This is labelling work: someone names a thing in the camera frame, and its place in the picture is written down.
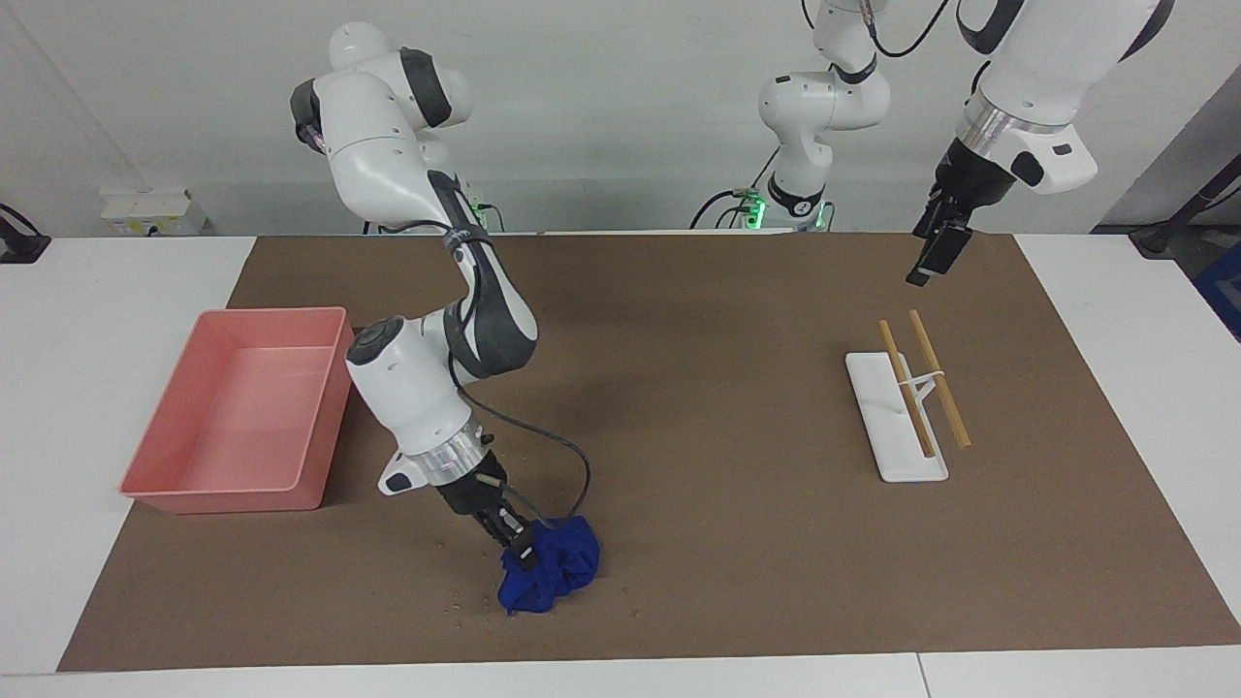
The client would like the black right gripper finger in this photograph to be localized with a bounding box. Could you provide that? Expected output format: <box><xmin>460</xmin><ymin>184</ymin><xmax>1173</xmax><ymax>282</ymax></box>
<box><xmin>504</xmin><ymin>523</ymin><xmax>542</xmax><ymax>573</ymax></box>

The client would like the blue towel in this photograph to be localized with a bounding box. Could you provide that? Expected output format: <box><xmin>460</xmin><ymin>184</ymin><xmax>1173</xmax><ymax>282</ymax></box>
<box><xmin>497</xmin><ymin>515</ymin><xmax>602</xmax><ymax>616</ymax></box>

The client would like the wooden rack rod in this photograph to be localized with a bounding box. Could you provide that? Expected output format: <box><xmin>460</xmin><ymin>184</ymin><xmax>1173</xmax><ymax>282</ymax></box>
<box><xmin>879</xmin><ymin>320</ymin><xmax>935</xmax><ymax>459</ymax></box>
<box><xmin>908</xmin><ymin>310</ymin><xmax>971</xmax><ymax>449</ymax></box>

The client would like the black stand pole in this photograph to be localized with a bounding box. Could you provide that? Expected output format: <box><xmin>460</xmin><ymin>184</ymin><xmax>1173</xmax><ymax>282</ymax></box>
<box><xmin>1130</xmin><ymin>155</ymin><xmax>1241</xmax><ymax>258</ymax></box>

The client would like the brown table mat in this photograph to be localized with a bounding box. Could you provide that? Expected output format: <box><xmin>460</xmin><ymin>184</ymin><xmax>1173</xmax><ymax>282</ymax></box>
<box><xmin>56</xmin><ymin>233</ymin><xmax>1241</xmax><ymax>673</ymax></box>

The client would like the pink plastic bin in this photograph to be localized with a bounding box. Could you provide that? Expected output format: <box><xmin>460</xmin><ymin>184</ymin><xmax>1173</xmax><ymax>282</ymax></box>
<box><xmin>118</xmin><ymin>307</ymin><xmax>361</xmax><ymax>515</ymax></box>

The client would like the blue crate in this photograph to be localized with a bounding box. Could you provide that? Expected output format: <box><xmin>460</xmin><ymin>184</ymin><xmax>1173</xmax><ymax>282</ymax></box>
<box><xmin>1191</xmin><ymin>242</ymin><xmax>1241</xmax><ymax>340</ymax></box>

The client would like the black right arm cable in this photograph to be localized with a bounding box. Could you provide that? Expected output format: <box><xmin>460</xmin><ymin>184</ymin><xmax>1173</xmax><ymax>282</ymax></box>
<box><xmin>373</xmin><ymin>221</ymin><xmax>592</xmax><ymax>532</ymax></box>

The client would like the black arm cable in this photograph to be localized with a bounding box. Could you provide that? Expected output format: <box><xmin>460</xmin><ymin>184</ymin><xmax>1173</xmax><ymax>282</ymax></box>
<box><xmin>373</xmin><ymin>221</ymin><xmax>592</xmax><ymax>532</ymax></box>
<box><xmin>801</xmin><ymin>0</ymin><xmax>956</xmax><ymax>59</ymax></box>

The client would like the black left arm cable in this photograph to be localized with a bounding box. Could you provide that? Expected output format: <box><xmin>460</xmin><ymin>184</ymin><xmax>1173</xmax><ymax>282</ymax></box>
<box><xmin>801</xmin><ymin>0</ymin><xmax>956</xmax><ymax>59</ymax></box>

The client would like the black left base cable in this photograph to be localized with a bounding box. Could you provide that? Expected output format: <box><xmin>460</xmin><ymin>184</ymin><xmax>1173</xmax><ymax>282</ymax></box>
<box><xmin>690</xmin><ymin>145</ymin><xmax>781</xmax><ymax>231</ymax></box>

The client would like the white wall power strip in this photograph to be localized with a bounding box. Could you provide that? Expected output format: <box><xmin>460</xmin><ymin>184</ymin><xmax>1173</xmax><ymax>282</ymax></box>
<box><xmin>100</xmin><ymin>189</ymin><xmax>207</xmax><ymax>237</ymax></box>

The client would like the black clamp mount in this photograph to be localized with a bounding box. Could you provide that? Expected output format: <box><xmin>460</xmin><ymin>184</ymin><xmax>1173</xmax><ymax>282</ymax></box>
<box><xmin>0</xmin><ymin>204</ymin><xmax>51</xmax><ymax>265</ymax></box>

